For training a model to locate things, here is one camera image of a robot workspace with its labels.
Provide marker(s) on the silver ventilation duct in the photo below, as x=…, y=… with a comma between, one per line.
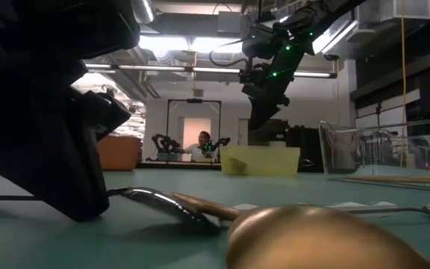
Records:
x=144, y=9

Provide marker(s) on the green table mat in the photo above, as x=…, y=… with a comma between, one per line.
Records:
x=312, y=187

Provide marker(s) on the black station frame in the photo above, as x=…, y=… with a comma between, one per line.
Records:
x=194, y=100

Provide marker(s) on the orange plastic bin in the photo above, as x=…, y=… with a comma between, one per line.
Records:
x=119, y=153

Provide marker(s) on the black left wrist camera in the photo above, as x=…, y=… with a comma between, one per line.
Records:
x=106, y=112

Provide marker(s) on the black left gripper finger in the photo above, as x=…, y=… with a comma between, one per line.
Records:
x=62, y=183

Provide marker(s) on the black cabinet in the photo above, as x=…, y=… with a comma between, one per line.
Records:
x=274, y=135

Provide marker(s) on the black storage unit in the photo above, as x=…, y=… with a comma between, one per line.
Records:
x=304, y=147

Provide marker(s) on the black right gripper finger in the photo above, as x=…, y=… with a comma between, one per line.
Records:
x=263, y=114

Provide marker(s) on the black spoon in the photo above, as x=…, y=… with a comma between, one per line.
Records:
x=155, y=198

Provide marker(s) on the background black robot arm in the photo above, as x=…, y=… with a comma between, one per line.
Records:
x=162, y=141
x=220, y=142

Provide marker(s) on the blue box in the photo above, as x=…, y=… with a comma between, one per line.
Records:
x=167, y=157

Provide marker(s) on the black table frame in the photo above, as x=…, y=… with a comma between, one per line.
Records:
x=177, y=165

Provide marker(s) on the clear glass tray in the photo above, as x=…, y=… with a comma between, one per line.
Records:
x=334, y=149

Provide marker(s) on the grey ceiling box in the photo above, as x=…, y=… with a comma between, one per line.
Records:
x=230, y=22

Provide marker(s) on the yellow plastic bin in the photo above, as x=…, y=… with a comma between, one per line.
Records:
x=271, y=160

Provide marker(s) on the long ceiling light tube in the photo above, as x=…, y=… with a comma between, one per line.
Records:
x=155, y=68

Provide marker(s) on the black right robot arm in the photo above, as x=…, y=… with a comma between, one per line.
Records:
x=312, y=16

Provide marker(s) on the person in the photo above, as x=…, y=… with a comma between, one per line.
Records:
x=202, y=143

